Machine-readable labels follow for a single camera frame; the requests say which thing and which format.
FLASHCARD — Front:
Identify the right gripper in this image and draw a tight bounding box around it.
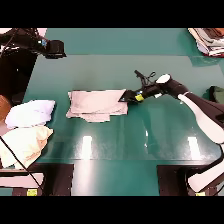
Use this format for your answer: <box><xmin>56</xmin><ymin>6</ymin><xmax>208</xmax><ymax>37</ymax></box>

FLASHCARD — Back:
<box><xmin>118</xmin><ymin>83</ymin><xmax>158</xmax><ymax>104</ymax></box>

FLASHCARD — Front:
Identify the pale yellow garment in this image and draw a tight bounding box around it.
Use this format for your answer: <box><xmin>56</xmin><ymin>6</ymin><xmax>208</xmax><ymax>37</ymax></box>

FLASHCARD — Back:
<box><xmin>0</xmin><ymin>125</ymin><xmax>55</xmax><ymax>170</ymax></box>

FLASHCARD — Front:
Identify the white garment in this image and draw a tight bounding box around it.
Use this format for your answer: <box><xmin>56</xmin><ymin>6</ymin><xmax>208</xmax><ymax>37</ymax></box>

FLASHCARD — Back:
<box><xmin>4</xmin><ymin>99</ymin><xmax>57</xmax><ymax>130</ymax></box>

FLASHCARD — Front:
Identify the heap of clothes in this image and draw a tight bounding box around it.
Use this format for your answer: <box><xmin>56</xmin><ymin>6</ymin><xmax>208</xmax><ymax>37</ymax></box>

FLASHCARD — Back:
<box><xmin>187</xmin><ymin>27</ymin><xmax>224</xmax><ymax>59</ymax></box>

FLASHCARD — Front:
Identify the black cable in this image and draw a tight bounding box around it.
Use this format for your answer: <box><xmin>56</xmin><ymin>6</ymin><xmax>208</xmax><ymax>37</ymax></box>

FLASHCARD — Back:
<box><xmin>0</xmin><ymin>135</ymin><xmax>45</xmax><ymax>197</ymax></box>

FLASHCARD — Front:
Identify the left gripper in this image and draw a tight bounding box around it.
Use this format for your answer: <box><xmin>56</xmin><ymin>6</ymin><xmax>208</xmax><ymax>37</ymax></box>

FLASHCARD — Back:
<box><xmin>44</xmin><ymin>39</ymin><xmax>67</xmax><ymax>60</ymax></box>

